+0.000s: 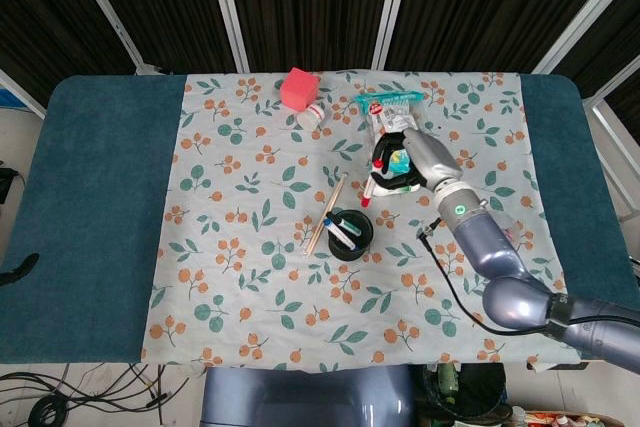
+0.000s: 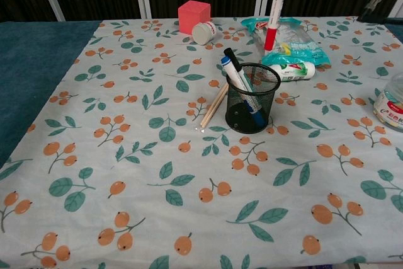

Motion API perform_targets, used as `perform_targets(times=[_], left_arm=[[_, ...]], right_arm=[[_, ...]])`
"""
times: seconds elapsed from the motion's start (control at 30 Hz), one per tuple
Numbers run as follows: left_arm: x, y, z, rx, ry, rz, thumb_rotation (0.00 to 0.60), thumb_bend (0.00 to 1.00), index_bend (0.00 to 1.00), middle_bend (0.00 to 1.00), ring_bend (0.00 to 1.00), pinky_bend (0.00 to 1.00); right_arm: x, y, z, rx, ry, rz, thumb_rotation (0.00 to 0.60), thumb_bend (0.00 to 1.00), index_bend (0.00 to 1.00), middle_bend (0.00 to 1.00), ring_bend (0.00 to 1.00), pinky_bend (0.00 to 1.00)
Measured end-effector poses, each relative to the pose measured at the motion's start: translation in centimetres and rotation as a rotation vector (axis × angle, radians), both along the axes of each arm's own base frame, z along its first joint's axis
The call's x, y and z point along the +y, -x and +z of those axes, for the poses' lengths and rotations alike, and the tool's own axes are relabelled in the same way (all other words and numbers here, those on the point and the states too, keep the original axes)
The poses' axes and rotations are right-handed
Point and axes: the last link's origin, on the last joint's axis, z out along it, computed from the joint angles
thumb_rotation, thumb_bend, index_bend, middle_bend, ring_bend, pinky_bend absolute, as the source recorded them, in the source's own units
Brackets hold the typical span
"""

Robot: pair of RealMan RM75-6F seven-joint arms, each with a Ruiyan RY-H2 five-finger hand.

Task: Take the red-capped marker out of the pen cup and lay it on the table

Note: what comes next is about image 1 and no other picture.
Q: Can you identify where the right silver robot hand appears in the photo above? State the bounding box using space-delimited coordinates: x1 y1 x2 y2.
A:
369 128 464 194

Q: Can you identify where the cardboard box of small items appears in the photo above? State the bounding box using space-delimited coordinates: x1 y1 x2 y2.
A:
519 409 629 427

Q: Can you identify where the pink sponge cube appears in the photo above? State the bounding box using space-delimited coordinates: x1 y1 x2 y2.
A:
279 66 321 112

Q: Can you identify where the red capped marker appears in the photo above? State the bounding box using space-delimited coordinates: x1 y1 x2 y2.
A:
360 158 385 209

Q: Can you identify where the floral grey tablecloth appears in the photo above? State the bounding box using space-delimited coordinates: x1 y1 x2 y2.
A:
139 69 584 373

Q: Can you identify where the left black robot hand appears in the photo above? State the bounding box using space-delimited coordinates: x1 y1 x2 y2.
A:
0 252 41 289

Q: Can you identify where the black waste bin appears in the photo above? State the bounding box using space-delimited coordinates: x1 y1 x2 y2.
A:
423 362 507 427

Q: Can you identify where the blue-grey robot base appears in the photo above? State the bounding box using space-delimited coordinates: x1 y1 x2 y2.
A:
201 365 417 427

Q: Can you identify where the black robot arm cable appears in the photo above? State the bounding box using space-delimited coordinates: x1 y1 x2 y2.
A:
416 215 551 336

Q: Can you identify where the green bottle in bin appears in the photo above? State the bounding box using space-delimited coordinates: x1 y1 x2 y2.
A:
436 363 460 406

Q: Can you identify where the green marker with black cap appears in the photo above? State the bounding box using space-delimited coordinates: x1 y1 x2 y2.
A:
326 213 365 235

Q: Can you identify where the wooden chopstick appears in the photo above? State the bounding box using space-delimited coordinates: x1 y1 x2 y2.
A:
310 175 346 244
305 179 347 256

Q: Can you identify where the small white red-label bottle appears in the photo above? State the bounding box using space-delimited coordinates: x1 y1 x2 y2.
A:
297 102 326 129

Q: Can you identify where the clear jar of coloured clips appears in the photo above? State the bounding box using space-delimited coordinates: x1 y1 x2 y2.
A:
498 217 522 244

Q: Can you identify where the teal plastic bag of clips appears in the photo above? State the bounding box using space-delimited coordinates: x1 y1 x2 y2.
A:
354 90 428 174

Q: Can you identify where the teal table cover cloth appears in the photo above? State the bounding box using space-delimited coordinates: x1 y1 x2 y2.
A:
0 72 640 366

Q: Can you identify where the coiled black floor cable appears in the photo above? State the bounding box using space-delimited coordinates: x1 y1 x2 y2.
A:
27 393 70 427

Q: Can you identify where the black round pen holder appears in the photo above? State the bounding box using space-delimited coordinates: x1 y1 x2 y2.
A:
327 208 374 262

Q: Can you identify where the white marker with blue cap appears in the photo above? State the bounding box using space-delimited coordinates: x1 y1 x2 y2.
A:
323 218 358 252

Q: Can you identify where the white partition post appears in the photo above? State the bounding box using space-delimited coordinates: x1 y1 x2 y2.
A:
62 0 149 76
203 0 250 74
530 0 640 76
371 0 416 71

